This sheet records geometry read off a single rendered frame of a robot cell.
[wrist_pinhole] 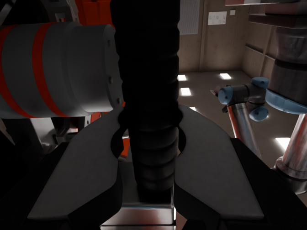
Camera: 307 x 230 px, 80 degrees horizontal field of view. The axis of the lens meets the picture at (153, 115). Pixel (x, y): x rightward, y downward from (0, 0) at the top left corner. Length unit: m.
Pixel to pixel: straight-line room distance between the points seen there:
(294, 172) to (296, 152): 0.09
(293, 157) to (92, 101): 0.74
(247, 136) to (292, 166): 0.18
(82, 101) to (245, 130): 0.69
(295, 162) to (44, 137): 0.79
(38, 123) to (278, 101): 0.58
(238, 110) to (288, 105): 0.27
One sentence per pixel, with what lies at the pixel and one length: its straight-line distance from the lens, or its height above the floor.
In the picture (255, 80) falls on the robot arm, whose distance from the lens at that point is 0.92.
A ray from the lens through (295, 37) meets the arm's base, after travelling 0.56.
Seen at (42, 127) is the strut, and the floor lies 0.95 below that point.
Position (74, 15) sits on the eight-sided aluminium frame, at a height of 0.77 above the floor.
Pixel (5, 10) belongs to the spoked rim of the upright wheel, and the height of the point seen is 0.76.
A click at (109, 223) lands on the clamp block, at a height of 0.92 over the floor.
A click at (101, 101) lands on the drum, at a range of 0.26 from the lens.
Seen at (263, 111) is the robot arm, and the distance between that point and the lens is 0.96.
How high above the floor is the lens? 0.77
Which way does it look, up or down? 30 degrees up
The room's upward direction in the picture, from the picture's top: 177 degrees clockwise
